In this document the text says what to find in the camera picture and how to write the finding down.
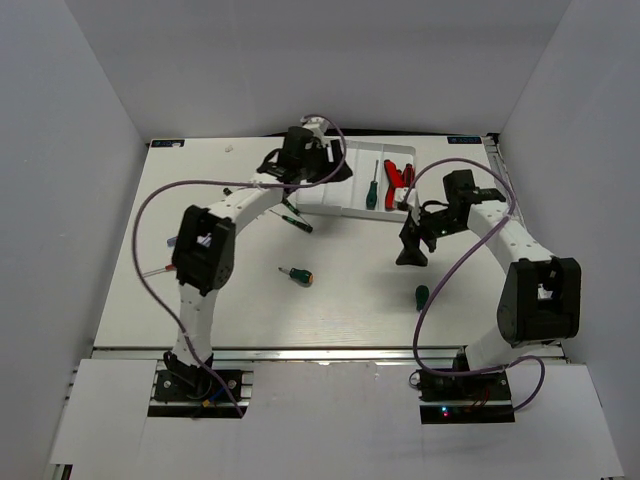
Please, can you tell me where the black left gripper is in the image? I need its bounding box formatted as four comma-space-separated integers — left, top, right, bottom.
296, 139, 352, 184

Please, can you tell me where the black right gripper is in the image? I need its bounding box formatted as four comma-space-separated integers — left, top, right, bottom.
395, 203, 465, 267

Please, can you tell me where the long green screwdriver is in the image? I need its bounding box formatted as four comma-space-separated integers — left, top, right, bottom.
365, 161, 379, 210

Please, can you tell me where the red curved utility knife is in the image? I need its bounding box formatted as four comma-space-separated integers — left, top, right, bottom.
383, 159, 405, 211

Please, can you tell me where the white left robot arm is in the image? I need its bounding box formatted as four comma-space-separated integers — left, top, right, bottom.
163, 117, 353, 399

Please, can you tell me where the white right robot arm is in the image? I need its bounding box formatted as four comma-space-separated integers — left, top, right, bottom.
442, 169, 582, 399

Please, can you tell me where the white compartment tray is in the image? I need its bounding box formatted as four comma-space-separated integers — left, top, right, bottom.
294, 140, 416, 223

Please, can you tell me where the black green precision screwdriver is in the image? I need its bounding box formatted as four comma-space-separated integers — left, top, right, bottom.
281, 199, 301, 216

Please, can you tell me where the black precision screwdriver lower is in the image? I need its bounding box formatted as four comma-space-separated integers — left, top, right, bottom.
269, 209, 313, 234

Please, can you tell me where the stubby green orange screwdriver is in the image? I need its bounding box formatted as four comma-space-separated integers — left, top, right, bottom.
278, 267, 313, 287

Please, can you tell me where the blue table label left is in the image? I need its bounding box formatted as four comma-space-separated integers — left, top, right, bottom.
149, 139, 185, 148

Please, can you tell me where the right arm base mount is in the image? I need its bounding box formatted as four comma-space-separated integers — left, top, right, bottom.
408, 369, 515, 425

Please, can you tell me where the red handled thin screwdriver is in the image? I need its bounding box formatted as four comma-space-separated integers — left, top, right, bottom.
142, 264, 175, 278

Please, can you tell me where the aluminium rail frame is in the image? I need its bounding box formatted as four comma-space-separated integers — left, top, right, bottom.
47, 132, 571, 480

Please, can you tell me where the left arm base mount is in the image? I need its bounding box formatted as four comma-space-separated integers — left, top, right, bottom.
148, 351, 253, 420

